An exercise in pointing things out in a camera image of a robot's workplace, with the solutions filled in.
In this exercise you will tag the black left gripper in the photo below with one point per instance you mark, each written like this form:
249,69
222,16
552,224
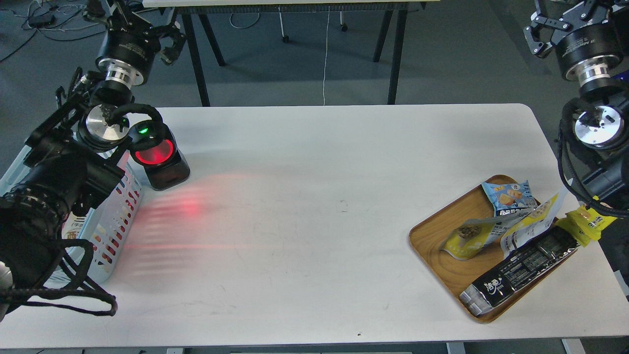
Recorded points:
126,55

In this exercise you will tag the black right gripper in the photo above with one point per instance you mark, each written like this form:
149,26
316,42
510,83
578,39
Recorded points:
588,53

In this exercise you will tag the yellow white nut pouch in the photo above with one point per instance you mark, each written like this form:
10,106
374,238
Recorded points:
467,240

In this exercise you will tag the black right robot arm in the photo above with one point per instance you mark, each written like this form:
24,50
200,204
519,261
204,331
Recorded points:
593,133

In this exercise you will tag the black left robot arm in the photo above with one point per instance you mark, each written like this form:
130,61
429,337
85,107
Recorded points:
95,115

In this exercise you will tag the blue snack packet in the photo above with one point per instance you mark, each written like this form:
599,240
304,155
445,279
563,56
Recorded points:
509,198

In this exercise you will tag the yellow white snack pouch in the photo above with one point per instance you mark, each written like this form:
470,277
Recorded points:
533,224

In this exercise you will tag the light blue plastic basket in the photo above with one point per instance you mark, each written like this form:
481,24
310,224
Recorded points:
110,221

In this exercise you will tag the yellow cartoon snack packet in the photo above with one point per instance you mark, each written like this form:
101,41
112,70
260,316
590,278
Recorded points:
585,224

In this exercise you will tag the snacks inside basket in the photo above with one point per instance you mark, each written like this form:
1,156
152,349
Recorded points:
76,227

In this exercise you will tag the black long snack package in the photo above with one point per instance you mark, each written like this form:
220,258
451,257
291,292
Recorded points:
518,270

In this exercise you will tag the black leg background table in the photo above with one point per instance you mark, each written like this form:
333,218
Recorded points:
201,8

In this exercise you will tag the black barcode scanner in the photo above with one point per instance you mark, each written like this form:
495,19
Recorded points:
154,147

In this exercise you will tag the wooden tray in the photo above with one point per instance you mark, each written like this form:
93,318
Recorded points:
491,246

